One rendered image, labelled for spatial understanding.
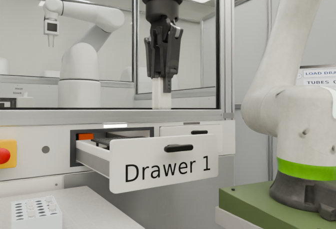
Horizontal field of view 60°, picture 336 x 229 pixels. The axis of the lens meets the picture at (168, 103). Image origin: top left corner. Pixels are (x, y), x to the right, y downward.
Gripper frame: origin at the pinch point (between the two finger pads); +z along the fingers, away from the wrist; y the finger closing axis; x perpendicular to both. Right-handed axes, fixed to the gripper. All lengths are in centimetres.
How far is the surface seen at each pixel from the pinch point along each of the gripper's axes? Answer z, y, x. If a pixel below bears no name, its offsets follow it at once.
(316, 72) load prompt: -13, -20, 95
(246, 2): -96, -135, 175
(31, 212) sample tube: 22.1, -2.2, -25.9
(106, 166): 16.7, -8.9, -9.4
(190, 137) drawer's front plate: 10.2, -1.0, 8.8
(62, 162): 19.8, -34.6, -13.4
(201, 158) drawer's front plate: 15.5, -0.9, 12.2
